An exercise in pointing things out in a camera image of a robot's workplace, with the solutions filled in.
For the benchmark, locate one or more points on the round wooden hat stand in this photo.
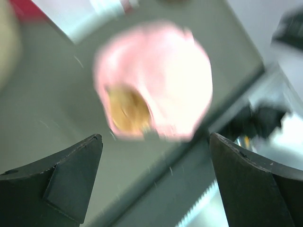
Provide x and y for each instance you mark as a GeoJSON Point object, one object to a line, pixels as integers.
{"type": "Point", "coordinates": [128, 110]}

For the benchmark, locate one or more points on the red booklet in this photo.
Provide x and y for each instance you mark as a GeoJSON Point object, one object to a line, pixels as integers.
{"type": "Point", "coordinates": [27, 11]}

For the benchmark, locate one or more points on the translucent zip document pouch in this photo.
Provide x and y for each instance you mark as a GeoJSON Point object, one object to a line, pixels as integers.
{"type": "Point", "coordinates": [79, 18]}

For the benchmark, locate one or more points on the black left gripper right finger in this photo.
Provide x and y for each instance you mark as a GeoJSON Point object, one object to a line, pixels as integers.
{"type": "Point", "coordinates": [256, 191]}

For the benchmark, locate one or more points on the grey slotted cable duct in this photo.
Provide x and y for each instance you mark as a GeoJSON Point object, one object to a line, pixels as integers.
{"type": "Point", "coordinates": [207, 211]}

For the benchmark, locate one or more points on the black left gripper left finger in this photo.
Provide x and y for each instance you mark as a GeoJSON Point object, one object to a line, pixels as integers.
{"type": "Point", "coordinates": [54, 191]}

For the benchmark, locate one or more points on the light pink baseball cap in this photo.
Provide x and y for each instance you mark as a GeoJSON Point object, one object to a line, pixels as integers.
{"type": "Point", "coordinates": [168, 67]}

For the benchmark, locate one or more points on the cream mannequin head stand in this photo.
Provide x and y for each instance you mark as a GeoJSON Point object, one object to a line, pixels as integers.
{"type": "Point", "coordinates": [175, 2]}

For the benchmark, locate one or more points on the tan baseball cap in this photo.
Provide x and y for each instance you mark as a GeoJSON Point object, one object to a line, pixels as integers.
{"type": "Point", "coordinates": [10, 42]}

